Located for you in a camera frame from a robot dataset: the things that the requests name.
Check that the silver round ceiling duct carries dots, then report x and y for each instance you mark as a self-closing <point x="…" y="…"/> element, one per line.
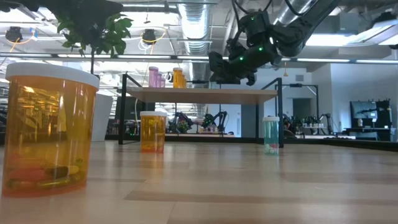
<point x="194" y="28"/>

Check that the long ceiling light bar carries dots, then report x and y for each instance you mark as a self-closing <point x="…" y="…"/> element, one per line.
<point x="140" y="57"/>

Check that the pink medicine bottle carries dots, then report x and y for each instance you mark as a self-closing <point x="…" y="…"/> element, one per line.
<point x="163" y="83"/>
<point x="153" y="76"/>
<point x="160" y="81"/>

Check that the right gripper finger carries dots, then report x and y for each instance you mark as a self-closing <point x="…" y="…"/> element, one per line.
<point x="224" y="68"/>

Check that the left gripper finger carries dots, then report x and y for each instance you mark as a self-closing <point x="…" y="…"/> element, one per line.
<point x="101" y="9"/>
<point x="68" y="9"/>

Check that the green leafy plant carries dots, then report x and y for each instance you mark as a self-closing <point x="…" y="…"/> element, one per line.
<point x="122" y="25"/>

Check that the black ceiling dome camera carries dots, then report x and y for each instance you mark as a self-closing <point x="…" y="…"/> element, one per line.
<point x="149" y="35"/>
<point x="14" y="33"/>

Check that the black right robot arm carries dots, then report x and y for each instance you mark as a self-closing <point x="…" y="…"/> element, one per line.
<point x="298" y="31"/>

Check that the wooden shelf with black frame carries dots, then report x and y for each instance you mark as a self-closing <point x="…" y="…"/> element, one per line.
<point x="202" y="95"/>

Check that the black wall monitor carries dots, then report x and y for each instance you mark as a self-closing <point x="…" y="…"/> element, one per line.
<point x="362" y="110"/>

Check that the teal medicine bottle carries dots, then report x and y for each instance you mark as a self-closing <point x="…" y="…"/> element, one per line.
<point x="271" y="133"/>

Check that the large orange medicine bottle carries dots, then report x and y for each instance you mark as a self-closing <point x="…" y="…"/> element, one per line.
<point x="46" y="124"/>
<point x="153" y="133"/>

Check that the black background robot arm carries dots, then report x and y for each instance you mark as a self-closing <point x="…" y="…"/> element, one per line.
<point x="217" y="119"/>

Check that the black aluminium table frame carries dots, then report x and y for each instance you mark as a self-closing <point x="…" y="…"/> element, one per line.
<point x="357" y="143"/>

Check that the bright ceiling light panel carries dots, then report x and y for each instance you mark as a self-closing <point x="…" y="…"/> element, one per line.
<point x="329" y="40"/>

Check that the black metal gantry frame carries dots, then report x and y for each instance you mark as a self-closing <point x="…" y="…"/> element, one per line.
<point x="300" y="85"/>

